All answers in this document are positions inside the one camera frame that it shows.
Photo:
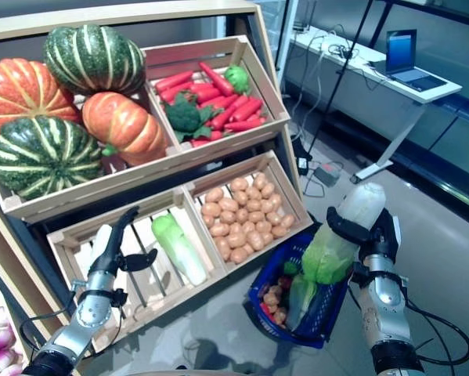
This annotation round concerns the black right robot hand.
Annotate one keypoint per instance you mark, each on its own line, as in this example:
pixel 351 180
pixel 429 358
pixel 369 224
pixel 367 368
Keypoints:
pixel 379 239

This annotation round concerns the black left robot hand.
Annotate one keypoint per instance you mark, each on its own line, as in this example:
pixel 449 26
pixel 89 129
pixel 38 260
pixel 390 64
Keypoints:
pixel 116 250

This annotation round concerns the green white napa cabbage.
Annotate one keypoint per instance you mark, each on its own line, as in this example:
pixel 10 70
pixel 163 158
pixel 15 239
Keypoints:
pixel 301 295
pixel 175 246
pixel 328 254

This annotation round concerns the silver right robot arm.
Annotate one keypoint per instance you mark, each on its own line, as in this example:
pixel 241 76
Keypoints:
pixel 387 313

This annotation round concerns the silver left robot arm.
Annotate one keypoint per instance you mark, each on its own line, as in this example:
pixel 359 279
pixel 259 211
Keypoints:
pixel 89 313

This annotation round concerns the blue plastic shopping basket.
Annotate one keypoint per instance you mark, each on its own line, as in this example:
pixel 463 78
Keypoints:
pixel 316 340

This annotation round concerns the light wooden slatted crate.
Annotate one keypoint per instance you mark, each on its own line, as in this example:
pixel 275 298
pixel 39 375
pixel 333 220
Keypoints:
pixel 293 199
pixel 238 141
pixel 81 231

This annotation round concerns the wide light wooden crate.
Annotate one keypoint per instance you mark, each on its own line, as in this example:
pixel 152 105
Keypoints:
pixel 101 188

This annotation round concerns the grey power box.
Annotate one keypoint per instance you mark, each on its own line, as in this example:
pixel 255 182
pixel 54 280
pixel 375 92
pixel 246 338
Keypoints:
pixel 328 176

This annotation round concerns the brown potato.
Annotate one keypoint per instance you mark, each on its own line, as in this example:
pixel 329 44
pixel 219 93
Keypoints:
pixel 275 201
pixel 222 243
pixel 256 216
pixel 242 215
pixel 267 237
pixel 240 197
pixel 263 226
pixel 249 227
pixel 214 194
pixel 281 313
pixel 275 217
pixel 271 299
pixel 228 204
pixel 253 205
pixel 264 205
pixel 287 221
pixel 255 239
pixel 238 255
pixel 210 209
pixel 234 228
pixel 236 239
pixel 253 192
pixel 239 184
pixel 268 190
pixel 227 216
pixel 275 290
pixel 259 181
pixel 208 221
pixel 219 229
pixel 279 231
pixel 248 248

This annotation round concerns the red apple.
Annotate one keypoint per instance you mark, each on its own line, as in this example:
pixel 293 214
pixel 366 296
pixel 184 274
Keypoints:
pixel 285 282

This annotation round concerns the black power adapter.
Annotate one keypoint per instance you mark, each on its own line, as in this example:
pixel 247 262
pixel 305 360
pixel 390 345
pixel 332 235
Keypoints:
pixel 302 156

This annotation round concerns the white desk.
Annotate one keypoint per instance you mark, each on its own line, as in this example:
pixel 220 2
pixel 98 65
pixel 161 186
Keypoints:
pixel 404 129

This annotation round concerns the green striped pumpkin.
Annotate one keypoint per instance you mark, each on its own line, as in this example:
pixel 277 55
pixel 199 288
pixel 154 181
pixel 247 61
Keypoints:
pixel 95 58
pixel 46 156

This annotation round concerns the small orange striped pumpkin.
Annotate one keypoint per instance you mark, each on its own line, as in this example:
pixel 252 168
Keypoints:
pixel 124 127

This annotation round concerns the red bell pepper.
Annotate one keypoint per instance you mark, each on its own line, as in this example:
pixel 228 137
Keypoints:
pixel 267 309

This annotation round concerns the black tripod pole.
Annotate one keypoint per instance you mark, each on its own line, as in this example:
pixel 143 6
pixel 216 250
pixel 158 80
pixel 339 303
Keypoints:
pixel 322 113

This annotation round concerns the red orange carrot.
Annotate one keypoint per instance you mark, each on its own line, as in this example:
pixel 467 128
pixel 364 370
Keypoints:
pixel 245 125
pixel 206 138
pixel 229 113
pixel 246 109
pixel 222 103
pixel 206 91
pixel 175 92
pixel 174 80
pixel 216 78

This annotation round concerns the dark green broccoli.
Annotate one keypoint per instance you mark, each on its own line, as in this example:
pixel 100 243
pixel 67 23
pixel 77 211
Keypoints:
pixel 183 115

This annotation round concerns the open grey laptop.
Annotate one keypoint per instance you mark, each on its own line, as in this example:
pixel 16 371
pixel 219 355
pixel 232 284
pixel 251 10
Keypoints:
pixel 404 58

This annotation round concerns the large orange striped pumpkin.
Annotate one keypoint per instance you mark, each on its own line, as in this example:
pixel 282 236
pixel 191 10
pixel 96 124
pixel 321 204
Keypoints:
pixel 22 94

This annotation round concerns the router with antennas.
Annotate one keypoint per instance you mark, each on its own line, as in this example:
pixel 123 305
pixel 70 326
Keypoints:
pixel 300 27

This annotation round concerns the wooden display shelf stand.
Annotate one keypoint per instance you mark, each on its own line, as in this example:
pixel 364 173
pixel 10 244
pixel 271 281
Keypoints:
pixel 120 17

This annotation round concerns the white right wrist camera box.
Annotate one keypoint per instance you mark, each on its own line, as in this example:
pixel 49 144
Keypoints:
pixel 397 235

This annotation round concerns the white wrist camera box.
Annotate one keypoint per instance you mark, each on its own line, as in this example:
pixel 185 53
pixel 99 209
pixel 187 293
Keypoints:
pixel 101 239
pixel 397 235

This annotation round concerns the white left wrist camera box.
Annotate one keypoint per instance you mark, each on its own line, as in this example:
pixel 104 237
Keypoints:
pixel 101 239

